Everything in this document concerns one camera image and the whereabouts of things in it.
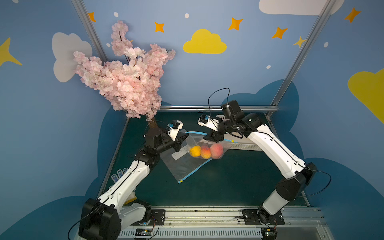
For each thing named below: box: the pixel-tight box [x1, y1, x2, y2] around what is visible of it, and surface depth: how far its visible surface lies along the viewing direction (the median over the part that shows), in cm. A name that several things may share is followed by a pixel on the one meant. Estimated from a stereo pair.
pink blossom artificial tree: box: [73, 21, 176, 135], surface depth 64 cm
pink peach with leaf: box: [210, 143, 224, 160], surface depth 85 cm
